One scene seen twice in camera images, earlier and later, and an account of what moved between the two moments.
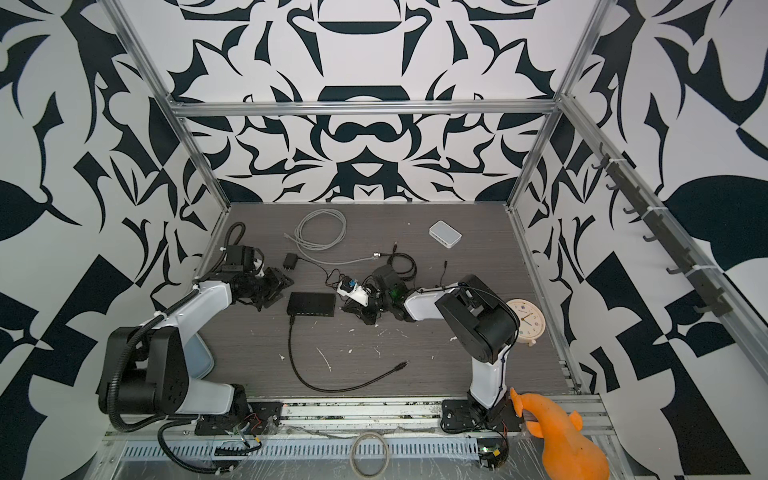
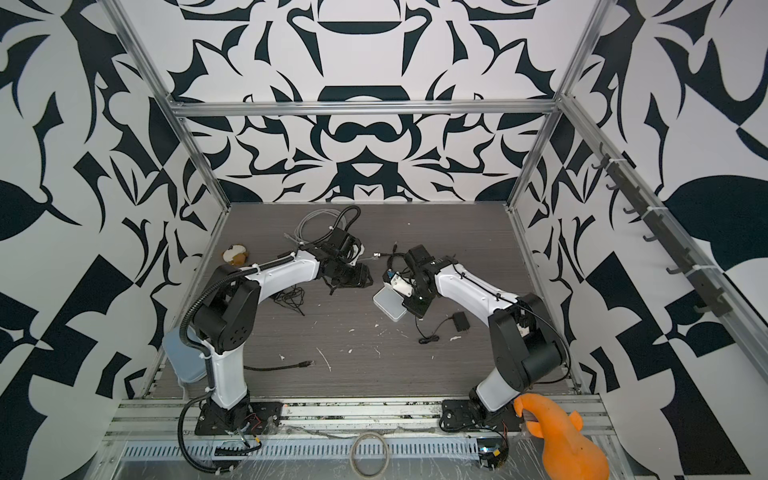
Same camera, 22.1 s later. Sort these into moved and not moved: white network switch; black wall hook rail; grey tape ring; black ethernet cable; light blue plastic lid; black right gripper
Moved: black right gripper; black ethernet cable; white network switch
Not moved: black wall hook rail; light blue plastic lid; grey tape ring
